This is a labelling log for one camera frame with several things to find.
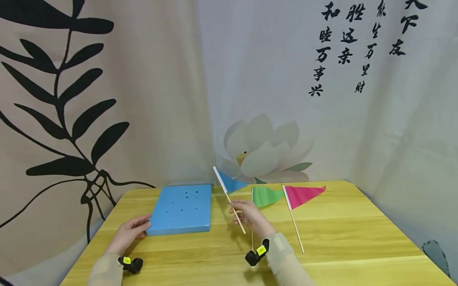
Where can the person's right hand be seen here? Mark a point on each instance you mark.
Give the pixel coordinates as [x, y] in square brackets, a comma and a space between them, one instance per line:
[254, 219]

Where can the person's left hand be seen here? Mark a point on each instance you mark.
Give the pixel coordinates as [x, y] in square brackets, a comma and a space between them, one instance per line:
[126, 235]

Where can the person's right fingers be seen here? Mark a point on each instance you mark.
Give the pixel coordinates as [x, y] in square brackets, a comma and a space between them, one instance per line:
[239, 211]

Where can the blue triangular flag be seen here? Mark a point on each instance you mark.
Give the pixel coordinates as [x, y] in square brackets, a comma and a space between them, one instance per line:
[229, 183]

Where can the blue foam board with holes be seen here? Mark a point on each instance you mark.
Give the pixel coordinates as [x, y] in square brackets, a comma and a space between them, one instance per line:
[181, 209]

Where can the person's left forearm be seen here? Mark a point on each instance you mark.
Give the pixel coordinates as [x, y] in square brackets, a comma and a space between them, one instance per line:
[106, 271]

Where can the green triangular flag on stick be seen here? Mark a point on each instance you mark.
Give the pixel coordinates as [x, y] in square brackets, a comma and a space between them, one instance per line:
[266, 196]

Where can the black wrist band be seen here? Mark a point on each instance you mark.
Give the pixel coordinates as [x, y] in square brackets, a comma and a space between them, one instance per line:
[258, 252]
[131, 264]

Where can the pink triangular flag on stick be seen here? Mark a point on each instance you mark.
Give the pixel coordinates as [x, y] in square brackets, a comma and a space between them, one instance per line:
[302, 195]

